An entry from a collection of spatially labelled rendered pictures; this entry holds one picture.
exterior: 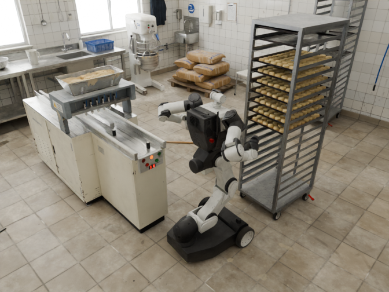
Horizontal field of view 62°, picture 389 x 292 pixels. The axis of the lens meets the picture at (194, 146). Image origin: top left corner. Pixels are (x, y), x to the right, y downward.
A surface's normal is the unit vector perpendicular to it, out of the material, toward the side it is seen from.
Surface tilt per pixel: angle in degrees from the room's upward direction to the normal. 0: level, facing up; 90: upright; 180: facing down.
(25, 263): 0
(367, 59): 90
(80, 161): 90
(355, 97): 90
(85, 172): 90
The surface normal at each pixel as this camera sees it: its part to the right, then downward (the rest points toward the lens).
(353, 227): 0.00, -0.87
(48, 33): 0.72, 0.34
